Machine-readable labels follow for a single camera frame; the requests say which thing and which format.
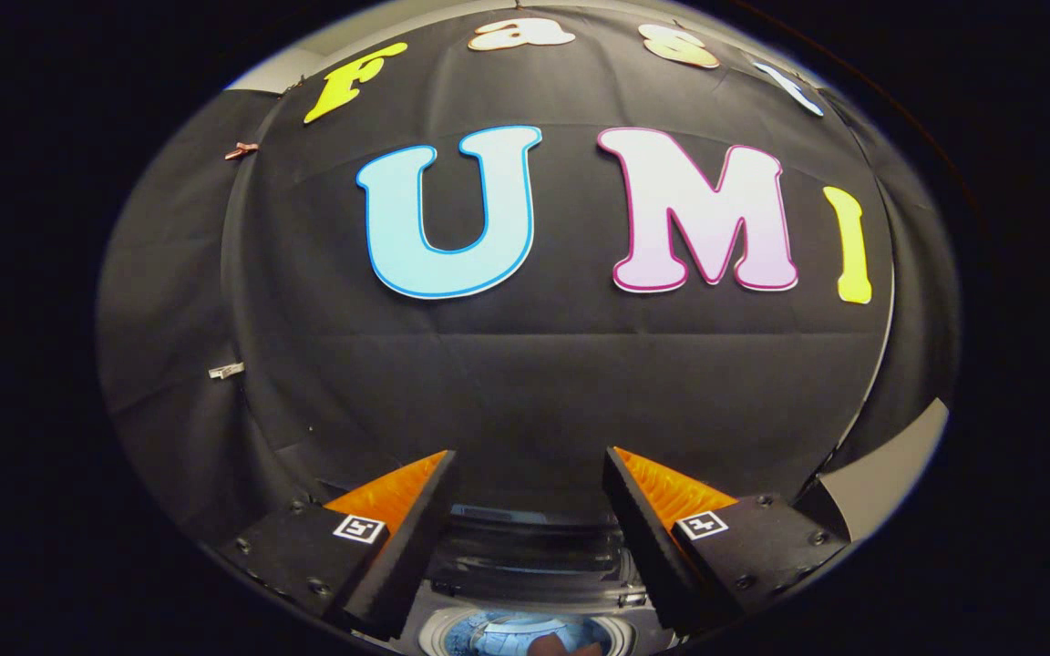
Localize grey cabinet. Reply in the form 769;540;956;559
817;398;951;544

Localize black backdrop cloth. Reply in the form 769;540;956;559
97;5;962;548

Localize dark grey washing machine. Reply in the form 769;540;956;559
393;506;676;656

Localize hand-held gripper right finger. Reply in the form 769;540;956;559
602;446;851;636

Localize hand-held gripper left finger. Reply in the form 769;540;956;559
215;449;459;641

